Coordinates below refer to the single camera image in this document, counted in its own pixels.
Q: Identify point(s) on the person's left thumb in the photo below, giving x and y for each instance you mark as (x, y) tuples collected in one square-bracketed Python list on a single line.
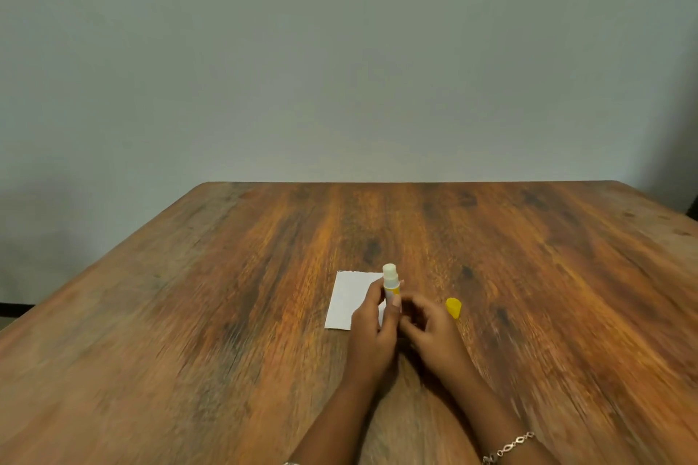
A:
[(393, 317)]

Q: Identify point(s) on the person's right forearm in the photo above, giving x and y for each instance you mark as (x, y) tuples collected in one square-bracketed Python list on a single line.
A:
[(488, 418)]

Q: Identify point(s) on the yellow glue stick cap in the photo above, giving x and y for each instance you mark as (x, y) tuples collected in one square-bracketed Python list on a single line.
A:
[(453, 307)]

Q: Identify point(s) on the person's right fingers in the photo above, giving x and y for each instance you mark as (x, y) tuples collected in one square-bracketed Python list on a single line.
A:
[(417, 315)]

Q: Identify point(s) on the person's right hand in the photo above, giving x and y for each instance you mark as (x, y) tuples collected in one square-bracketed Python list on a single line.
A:
[(436, 342)]

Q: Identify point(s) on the yellow white glue stick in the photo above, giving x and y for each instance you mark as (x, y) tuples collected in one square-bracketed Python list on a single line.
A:
[(391, 283)]

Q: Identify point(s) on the person's left hand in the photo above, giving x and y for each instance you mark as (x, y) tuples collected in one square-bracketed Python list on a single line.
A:
[(371, 336)]

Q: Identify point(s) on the white paper sheet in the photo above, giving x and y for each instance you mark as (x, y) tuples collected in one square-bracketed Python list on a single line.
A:
[(349, 300)]

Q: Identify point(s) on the person's left forearm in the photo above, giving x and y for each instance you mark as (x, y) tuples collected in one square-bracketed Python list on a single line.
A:
[(335, 424)]

